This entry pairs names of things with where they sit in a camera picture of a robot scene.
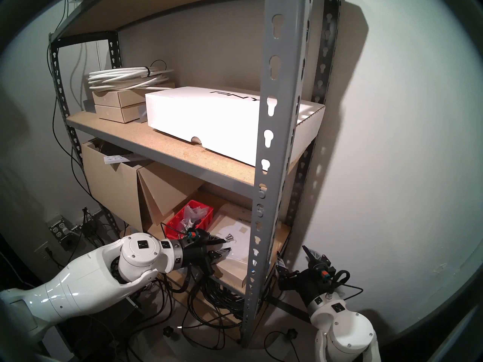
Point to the flat beige wrapped box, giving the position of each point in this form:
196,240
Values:
230,270

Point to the clear plastic bag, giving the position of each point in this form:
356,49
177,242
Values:
194,213

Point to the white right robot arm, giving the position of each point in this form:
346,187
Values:
343,327

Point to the white power strip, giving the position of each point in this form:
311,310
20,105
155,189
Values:
117,159

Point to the black knob plug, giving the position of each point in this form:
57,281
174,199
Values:
292,333
168,331

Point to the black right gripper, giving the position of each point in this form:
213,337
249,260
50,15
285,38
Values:
313,284

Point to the black floor box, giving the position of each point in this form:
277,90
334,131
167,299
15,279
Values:
113,327

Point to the small beige box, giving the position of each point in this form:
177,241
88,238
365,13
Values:
113,98
115,114

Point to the open brown cardboard box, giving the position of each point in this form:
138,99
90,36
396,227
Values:
113,184

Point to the grey metal rack shelf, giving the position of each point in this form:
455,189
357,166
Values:
279,101

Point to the black floor strip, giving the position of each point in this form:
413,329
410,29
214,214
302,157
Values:
290,308

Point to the white PNY box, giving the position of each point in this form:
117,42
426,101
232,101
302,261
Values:
211,116

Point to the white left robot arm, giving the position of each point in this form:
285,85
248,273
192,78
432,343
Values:
75,289

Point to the grey wall power outlet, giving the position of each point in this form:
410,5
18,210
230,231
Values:
56,227

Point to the red plastic bin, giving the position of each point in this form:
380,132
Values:
200,218

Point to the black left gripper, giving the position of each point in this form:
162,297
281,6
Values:
196,252

